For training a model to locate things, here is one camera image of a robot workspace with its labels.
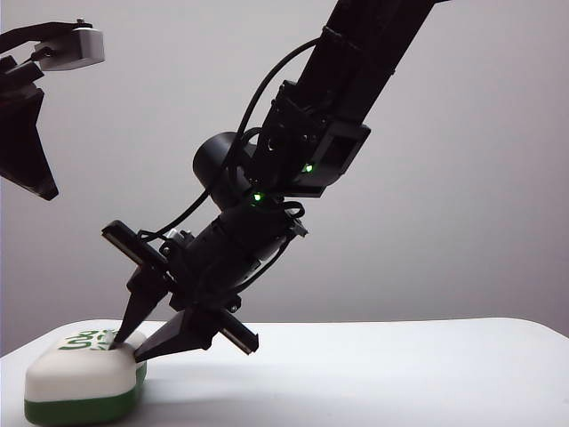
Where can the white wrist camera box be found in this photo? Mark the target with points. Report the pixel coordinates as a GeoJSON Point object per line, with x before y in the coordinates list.
{"type": "Point", "coordinates": [75, 46]}

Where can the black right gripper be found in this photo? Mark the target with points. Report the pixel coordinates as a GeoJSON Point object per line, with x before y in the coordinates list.
{"type": "Point", "coordinates": [200, 276]}

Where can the small silver wrist camera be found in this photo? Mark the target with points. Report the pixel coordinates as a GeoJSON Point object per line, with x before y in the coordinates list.
{"type": "Point", "coordinates": [179, 237]}

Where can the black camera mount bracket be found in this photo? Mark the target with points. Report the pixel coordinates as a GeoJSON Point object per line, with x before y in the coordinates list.
{"type": "Point", "coordinates": [31, 33]}

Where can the white and green package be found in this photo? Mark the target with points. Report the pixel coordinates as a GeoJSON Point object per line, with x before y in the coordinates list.
{"type": "Point", "coordinates": [80, 378]}

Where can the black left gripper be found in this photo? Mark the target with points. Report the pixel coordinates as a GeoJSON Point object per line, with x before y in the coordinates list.
{"type": "Point", "coordinates": [18, 82]}

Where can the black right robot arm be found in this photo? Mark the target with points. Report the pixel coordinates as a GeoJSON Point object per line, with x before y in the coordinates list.
{"type": "Point", "coordinates": [355, 66]}

